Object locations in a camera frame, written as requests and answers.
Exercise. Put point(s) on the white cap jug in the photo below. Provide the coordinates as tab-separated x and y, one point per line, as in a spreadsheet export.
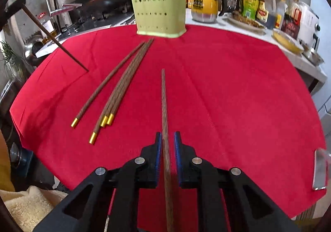
280	15

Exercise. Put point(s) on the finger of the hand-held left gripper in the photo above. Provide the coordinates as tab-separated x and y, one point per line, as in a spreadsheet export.
15	6

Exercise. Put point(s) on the white refrigerator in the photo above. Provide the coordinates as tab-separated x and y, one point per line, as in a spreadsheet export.
323	41

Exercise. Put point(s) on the green bottle yellow cap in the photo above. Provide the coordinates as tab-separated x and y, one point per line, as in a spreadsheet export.
250	4

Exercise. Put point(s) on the white kitchen appliance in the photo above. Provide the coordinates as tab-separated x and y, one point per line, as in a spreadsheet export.
309	22

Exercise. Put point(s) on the green plant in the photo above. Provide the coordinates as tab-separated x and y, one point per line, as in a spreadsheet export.
10	59

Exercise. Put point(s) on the plate of food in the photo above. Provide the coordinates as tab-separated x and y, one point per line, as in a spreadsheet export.
245	21

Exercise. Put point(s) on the oil bottle red cap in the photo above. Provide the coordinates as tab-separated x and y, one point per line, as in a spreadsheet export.
47	30

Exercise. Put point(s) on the grey blue round object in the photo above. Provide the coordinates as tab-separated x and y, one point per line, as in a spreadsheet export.
20	155

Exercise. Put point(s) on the wooden chair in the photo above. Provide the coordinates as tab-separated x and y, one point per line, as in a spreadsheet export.
307	211

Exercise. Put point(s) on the brown glass jar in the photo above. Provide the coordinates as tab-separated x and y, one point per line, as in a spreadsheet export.
291	22

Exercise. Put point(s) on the red tablecloth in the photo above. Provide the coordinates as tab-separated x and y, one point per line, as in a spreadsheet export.
232	92

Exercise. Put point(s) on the yellow mug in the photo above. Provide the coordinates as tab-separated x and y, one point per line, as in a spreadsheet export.
204	4

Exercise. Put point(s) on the wooden chopstick gold tip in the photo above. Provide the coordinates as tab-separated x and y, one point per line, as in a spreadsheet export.
165	118
108	83
104	121
110	119
55	41
92	138

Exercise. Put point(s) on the cream fleece garment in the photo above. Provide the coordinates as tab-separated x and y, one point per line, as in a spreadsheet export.
31	206

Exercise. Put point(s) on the yellow oval dish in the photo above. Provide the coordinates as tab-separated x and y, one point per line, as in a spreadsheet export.
287	41

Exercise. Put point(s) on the large dark liquid jug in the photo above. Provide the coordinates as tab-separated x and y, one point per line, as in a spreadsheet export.
263	12

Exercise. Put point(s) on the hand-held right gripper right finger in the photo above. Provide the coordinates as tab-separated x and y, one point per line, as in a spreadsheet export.
178	159

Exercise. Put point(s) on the green utensil holder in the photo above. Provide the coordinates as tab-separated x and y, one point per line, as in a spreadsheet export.
160	15

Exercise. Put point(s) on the round steel pot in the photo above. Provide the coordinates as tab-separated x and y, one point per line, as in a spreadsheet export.
32	50

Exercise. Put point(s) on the steel gas stove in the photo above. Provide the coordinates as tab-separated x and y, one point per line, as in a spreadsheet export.
103	21

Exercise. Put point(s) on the steel bowl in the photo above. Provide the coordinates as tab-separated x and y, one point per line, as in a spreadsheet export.
313	56

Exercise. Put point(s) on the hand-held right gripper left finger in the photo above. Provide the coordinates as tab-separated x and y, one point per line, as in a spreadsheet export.
158	159

